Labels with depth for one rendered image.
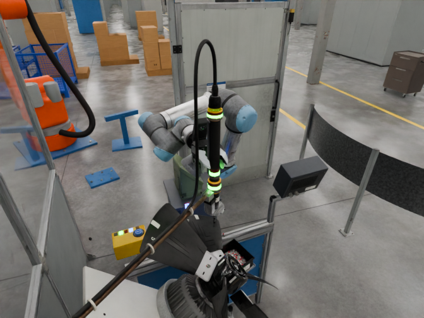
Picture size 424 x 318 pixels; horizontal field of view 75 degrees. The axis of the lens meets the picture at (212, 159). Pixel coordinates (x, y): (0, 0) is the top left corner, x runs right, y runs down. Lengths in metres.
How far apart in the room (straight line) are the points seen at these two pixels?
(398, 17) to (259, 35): 7.84
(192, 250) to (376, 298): 2.01
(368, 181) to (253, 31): 1.72
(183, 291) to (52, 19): 7.99
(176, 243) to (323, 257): 2.05
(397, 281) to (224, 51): 2.51
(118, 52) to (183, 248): 9.23
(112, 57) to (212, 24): 7.53
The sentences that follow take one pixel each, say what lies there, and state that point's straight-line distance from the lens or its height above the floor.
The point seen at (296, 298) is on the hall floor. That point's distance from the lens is 2.54.
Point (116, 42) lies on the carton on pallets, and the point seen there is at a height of 0.66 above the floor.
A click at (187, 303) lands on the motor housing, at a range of 1.07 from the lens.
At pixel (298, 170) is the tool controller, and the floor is 1.24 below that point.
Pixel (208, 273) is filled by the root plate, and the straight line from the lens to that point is 1.05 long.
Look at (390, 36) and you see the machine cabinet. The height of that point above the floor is 0.90.
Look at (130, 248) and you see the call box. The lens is 1.43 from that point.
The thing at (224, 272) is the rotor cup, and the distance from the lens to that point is 1.04.
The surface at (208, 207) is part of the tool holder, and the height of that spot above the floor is 1.48.
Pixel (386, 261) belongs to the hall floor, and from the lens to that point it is 3.08.
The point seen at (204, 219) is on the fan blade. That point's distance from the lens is 1.31.
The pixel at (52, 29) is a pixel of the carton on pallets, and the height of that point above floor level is 1.23.
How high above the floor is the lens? 2.09
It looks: 32 degrees down
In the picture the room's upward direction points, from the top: straight up
